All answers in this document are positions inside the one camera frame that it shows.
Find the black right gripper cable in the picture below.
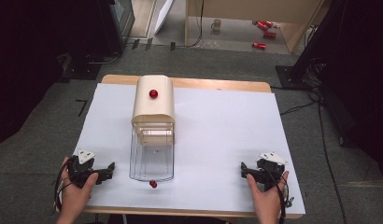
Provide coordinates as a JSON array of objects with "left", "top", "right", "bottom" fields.
[{"left": 262, "top": 164, "right": 295, "bottom": 224}]

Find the light wooden shelf frame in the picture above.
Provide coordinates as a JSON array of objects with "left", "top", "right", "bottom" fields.
[{"left": 184, "top": 0, "right": 325, "bottom": 54}]

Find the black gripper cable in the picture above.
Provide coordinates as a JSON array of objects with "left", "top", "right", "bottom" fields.
[
  {"left": 53, "top": 158, "right": 76, "bottom": 214},
  {"left": 262, "top": 164, "right": 295, "bottom": 224}
]

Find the white board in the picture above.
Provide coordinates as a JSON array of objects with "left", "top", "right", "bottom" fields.
[{"left": 153, "top": 0, "right": 176, "bottom": 27}]

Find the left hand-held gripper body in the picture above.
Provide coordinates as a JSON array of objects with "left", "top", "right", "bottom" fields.
[{"left": 67, "top": 149, "right": 102, "bottom": 189}]

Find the black floor cable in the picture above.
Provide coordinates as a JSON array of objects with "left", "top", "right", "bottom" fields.
[{"left": 279, "top": 88, "right": 349, "bottom": 224}]

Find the dark monitor cabinet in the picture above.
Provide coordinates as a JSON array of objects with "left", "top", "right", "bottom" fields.
[{"left": 97, "top": 0, "right": 136, "bottom": 54}]

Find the white paper sheet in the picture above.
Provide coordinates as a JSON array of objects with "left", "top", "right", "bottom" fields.
[{"left": 60, "top": 82, "right": 306, "bottom": 216}]

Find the black stand base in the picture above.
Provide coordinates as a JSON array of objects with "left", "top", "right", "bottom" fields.
[{"left": 275, "top": 64, "right": 313, "bottom": 91}]

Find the black hanging cable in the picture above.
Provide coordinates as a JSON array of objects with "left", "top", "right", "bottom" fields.
[{"left": 175, "top": 0, "right": 205, "bottom": 49}]

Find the transparent drawer with red knob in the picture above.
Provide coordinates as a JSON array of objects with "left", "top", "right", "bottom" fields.
[{"left": 129, "top": 120, "right": 176, "bottom": 189}]

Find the person's right hand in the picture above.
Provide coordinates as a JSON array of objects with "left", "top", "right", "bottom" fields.
[{"left": 246, "top": 170, "right": 290, "bottom": 218}]

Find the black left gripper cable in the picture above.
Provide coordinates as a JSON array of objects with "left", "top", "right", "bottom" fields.
[{"left": 53, "top": 158, "right": 76, "bottom": 214}]

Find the person's left hand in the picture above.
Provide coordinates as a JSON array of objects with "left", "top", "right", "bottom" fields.
[{"left": 59, "top": 156, "right": 99, "bottom": 215}]

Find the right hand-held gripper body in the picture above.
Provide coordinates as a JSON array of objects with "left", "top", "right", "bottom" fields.
[{"left": 255, "top": 151, "right": 289, "bottom": 191}]

